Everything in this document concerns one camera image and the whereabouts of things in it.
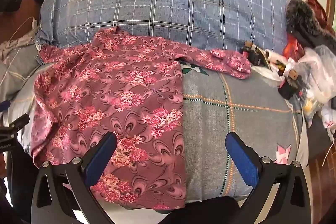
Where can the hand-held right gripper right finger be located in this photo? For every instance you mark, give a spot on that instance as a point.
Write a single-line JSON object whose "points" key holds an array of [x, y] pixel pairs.
{"points": [[241, 158]]}

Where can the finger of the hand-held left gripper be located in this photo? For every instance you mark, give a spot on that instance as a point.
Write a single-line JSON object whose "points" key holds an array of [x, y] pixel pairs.
{"points": [[19, 121], [4, 106]]}

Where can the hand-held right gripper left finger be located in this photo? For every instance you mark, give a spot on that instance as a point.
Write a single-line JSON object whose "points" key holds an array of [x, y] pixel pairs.
{"points": [[101, 158]]}

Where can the pink floral shirt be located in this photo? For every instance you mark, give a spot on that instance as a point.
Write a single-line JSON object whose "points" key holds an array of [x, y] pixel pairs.
{"points": [[110, 87]]}

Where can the grey checked bed sheet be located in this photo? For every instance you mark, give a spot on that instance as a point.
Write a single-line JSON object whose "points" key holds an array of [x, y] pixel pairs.
{"points": [[249, 121]]}

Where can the light grey patterned cloth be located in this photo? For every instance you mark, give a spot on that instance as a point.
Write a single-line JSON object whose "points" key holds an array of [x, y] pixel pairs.
{"points": [[15, 64]]}

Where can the person's dark clothing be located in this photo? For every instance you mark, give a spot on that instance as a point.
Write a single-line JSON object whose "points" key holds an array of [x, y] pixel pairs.
{"points": [[199, 211]]}

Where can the white plastic bag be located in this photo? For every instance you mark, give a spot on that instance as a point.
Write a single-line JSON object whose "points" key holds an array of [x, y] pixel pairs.
{"points": [[265, 71]]}

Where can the white cloth with pink flower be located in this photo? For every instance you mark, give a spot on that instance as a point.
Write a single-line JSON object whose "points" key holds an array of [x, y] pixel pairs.
{"points": [[328, 117]]}

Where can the red plastic bag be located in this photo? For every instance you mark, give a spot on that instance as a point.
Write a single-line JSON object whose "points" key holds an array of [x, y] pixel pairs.
{"points": [[290, 49]]}

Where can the clear plastic bag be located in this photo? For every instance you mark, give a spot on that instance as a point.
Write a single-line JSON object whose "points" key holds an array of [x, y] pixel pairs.
{"points": [[323, 69]]}

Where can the black fur-trimmed jacket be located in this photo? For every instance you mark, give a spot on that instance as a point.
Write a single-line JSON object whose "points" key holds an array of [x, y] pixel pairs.
{"points": [[302, 27]]}

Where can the blue plaid quilt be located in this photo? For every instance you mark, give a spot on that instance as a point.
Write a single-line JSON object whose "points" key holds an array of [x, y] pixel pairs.
{"points": [[157, 3]]}

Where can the dark red cloth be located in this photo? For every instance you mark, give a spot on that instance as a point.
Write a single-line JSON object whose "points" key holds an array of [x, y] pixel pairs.
{"points": [[316, 7]]}

